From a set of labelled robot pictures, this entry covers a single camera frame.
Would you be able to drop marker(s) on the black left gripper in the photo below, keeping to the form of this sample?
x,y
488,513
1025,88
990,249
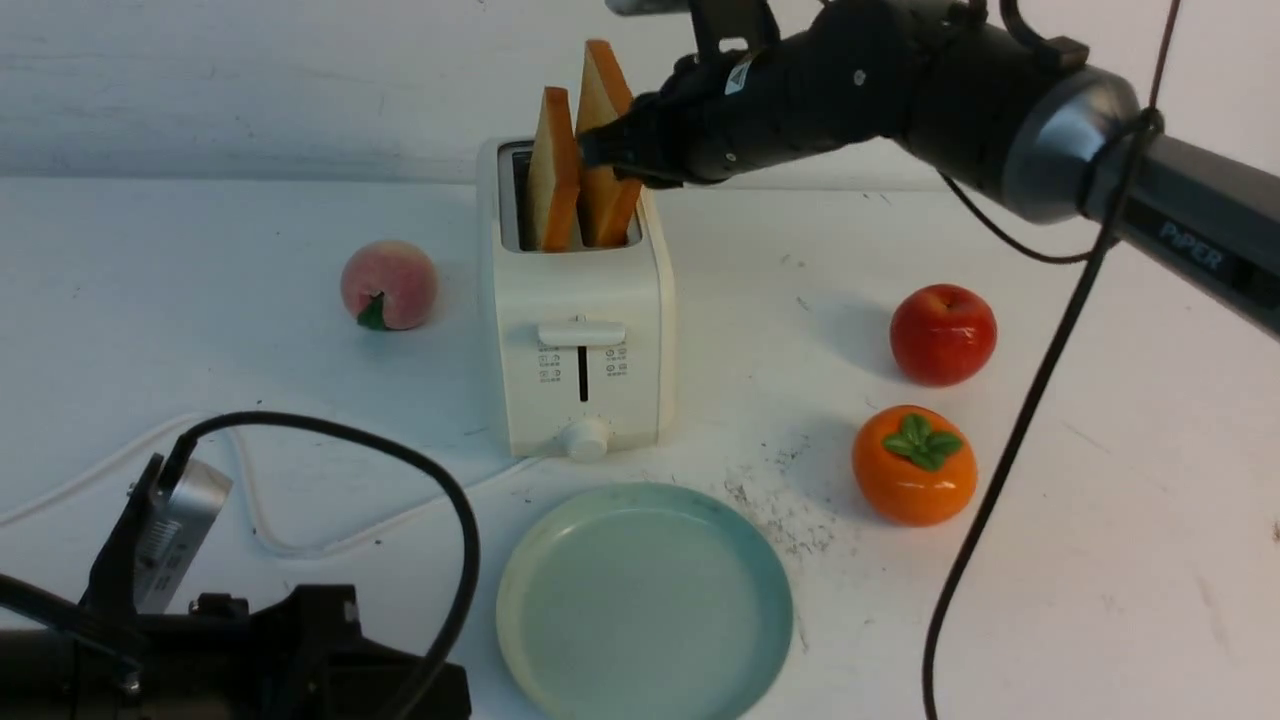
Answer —
x,y
305,657

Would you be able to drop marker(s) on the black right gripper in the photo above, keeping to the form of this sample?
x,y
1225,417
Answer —
x,y
750,99

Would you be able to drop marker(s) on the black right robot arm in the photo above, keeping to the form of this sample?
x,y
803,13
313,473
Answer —
x,y
1044,139

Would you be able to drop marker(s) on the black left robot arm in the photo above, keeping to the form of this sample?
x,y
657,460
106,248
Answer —
x,y
47,675

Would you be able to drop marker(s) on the white toaster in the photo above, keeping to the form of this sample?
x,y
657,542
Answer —
x,y
579,347

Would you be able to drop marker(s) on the pink peach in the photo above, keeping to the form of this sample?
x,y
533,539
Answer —
x,y
389,285

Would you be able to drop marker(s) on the red apple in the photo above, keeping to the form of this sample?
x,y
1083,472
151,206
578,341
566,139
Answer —
x,y
942,335

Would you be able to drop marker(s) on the light green round plate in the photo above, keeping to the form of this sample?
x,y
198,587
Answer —
x,y
644,601

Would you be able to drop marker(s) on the orange persimmon green leaves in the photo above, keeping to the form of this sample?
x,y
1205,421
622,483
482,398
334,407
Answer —
x,y
913,466

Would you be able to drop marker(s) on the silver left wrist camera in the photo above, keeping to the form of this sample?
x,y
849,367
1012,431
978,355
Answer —
x,y
177,516

